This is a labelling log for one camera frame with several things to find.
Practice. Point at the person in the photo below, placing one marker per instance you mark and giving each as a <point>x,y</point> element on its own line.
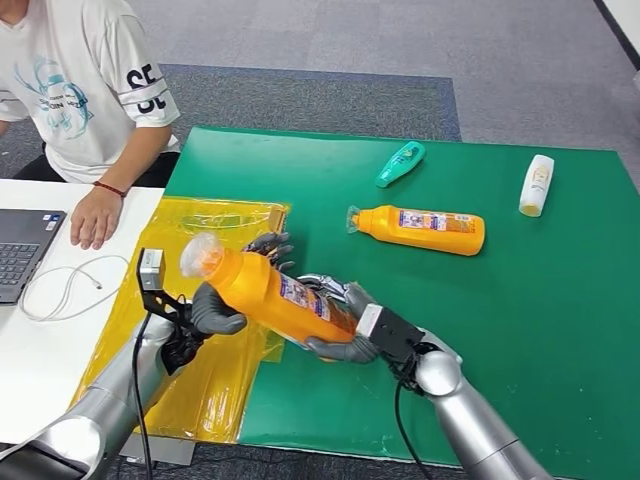
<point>75,66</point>

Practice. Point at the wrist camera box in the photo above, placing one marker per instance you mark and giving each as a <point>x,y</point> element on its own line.
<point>152,270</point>
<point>395,334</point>

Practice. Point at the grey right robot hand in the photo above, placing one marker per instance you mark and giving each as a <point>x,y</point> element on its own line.
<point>350,351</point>

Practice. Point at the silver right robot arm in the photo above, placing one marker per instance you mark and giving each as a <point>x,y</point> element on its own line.
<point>465,411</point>

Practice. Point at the yellow film wrapped board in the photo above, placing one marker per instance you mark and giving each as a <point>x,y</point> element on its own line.
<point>225,397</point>

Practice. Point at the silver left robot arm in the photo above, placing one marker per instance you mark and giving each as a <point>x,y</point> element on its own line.
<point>100,411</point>

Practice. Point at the green table mat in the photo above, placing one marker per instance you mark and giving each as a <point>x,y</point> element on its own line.
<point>550,298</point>

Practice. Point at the grey laptop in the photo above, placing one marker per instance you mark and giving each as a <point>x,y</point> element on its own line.
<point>25,252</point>

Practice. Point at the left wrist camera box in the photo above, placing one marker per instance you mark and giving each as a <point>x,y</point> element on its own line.
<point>152,270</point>

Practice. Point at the person's left hand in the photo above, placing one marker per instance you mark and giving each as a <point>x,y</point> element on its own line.
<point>93,218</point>

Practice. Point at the orange bottle with clear cap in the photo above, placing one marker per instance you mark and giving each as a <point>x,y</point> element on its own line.
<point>260,291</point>
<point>425,242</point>

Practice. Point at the teal bottle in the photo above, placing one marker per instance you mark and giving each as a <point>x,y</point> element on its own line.
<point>400,164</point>

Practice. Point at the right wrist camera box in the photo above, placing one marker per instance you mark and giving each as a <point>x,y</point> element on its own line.
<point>395,334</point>

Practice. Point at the white bottle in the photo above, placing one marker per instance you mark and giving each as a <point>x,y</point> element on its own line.
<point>536,185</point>

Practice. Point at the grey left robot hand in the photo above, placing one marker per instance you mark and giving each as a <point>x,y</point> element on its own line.
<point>215,318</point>

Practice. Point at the person's left forearm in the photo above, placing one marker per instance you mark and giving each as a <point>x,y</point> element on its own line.
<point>135,158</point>

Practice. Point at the dark grey floor rug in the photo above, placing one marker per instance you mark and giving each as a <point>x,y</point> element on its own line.
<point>300,99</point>

